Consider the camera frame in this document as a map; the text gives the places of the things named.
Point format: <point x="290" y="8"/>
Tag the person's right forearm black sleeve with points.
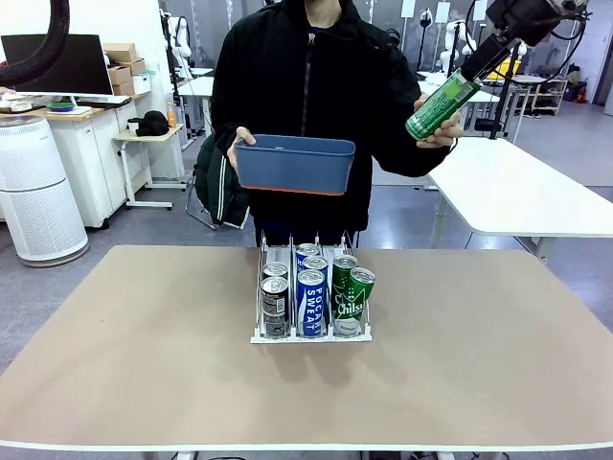
<point x="222" y="129"/>

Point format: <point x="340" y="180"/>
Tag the yellow bin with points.
<point x="507" y="72"/>

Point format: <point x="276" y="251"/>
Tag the white cabinet desk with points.
<point x="96" y="163"/>

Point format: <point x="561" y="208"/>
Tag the white side table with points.
<point x="143" y="136"/>

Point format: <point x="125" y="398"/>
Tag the blue Pocari Sweat can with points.
<point x="316" y="262"/>
<point x="306" y="249"/>
<point x="311" y="306"/>

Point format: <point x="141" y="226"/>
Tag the person in black jacket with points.
<point x="306" y="86"/>

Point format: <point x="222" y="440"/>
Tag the white air purifier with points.
<point x="38" y="201"/>

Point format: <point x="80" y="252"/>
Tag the chair frame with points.
<point x="190" y="196"/>

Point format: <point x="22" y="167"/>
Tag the green bowl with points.
<point x="61" y="106"/>

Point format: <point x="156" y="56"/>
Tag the black keyboard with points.
<point x="103" y="101"/>

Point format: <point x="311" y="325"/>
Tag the person's left forearm black sleeve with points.
<point x="412" y="158"/>

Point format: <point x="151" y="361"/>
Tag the red object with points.
<point x="577" y="93"/>

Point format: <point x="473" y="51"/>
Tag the black computer monitor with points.
<point x="72" y="67"/>

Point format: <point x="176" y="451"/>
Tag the orange bottle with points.
<point x="171" y="117"/>

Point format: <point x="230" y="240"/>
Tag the cardboard box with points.
<point x="138" y="67"/>
<point x="124" y="88"/>
<point x="120" y="52"/>
<point x="120" y="75"/>

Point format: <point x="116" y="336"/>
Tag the black Pepsi can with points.
<point x="274" y="311"/>
<point x="275" y="269"/>

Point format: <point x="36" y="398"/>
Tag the person's right hand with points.
<point x="232" y="153"/>

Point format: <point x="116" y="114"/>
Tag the black tripod stand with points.
<point x="486" y="125"/>

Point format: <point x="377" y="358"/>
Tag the green Chilsung cider can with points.
<point x="436" y="108"/>
<point x="344" y="262"/>
<point x="352" y="306"/>

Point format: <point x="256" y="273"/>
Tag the small white box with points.
<point x="142" y="85"/>

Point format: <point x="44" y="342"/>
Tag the black cloth bundle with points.
<point x="153" y="122"/>

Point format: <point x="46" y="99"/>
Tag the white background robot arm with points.
<point x="450" y="43"/>
<point x="179" y="40"/>

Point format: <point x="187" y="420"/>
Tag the wooden shelf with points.
<point x="546" y="96"/>

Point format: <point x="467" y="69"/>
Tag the white can dispenser rack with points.
<point x="280" y="252"/>

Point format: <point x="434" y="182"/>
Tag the person's left hand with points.
<point x="447" y="136"/>

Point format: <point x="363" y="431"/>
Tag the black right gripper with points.
<point x="527" y="19"/>

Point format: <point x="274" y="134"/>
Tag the dark jacket with white stripes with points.
<point x="215" y="191"/>

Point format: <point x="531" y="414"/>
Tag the white hanging sign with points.
<point x="408" y="8"/>
<point x="443" y="10"/>

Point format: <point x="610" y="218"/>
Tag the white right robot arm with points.
<point x="577" y="4"/>

